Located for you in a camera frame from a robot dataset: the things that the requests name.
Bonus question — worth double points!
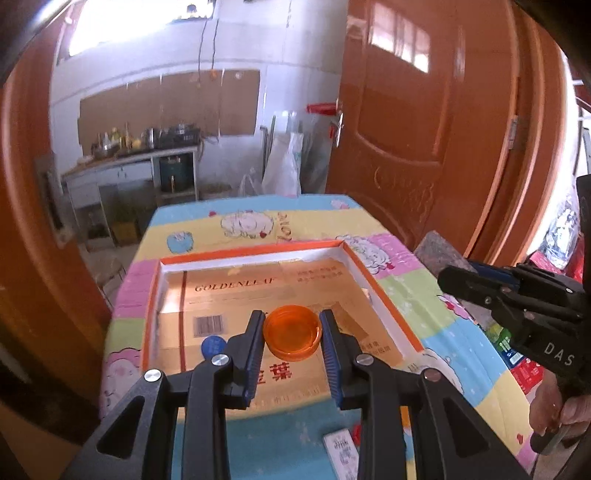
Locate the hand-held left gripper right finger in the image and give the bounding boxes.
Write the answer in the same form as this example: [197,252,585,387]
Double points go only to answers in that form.
[320,308,532,480]

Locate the brown wooden door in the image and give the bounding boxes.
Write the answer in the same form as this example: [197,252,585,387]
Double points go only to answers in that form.
[325,0,568,280]

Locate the orange-rimmed cardboard box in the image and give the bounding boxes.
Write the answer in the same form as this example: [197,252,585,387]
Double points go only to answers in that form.
[141,235,424,418]

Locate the kitchen counter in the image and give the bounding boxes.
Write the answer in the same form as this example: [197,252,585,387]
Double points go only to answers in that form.
[61,143,200,220]

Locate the blue printed bag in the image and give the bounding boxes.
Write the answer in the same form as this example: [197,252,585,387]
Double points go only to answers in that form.
[545,203,583,273]

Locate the window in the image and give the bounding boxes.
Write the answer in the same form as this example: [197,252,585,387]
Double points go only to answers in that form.
[69,0,215,56]

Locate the black gas stove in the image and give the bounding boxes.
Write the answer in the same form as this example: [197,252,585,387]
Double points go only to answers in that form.
[159,127,201,148]

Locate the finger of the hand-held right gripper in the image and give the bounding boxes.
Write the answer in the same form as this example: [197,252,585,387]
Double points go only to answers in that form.
[438,265,586,324]
[468,261,575,301]

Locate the blue bottle cap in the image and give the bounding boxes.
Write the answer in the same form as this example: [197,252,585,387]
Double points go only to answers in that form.
[202,335,228,358]

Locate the metal door handle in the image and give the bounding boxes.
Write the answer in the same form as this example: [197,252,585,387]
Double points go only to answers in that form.
[330,98,347,148]

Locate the metal bowl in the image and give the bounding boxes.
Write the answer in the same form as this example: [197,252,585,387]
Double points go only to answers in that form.
[90,139,123,158]

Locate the grey felt cloth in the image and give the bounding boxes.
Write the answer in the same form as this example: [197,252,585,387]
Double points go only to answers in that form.
[414,231,476,283]

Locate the person's right hand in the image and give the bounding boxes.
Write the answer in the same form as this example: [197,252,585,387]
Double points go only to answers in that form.
[529,369,591,445]

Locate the metal strike plate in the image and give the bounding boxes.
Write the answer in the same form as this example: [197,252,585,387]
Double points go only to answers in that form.
[34,154,70,250]

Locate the red and green packets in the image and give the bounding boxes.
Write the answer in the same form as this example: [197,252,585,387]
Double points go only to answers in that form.
[488,323,546,394]

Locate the orange round lid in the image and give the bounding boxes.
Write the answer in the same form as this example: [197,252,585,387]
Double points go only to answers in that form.
[264,305,322,361]

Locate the cardboard wall panel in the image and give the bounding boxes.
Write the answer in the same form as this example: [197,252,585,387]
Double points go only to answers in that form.
[78,69,262,158]

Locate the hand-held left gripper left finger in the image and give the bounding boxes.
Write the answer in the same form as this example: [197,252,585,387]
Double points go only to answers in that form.
[62,310,267,480]

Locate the white printed small box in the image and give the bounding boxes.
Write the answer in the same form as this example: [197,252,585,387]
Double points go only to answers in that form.
[322,429,361,480]

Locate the cartoon printed tablecloth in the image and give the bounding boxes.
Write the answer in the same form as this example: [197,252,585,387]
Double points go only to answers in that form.
[99,194,543,480]

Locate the brown wooden door frame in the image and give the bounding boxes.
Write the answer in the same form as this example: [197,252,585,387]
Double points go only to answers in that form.
[0,0,116,462]

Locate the large white plastic bag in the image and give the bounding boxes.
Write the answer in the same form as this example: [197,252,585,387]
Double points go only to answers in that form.
[262,131,305,197]

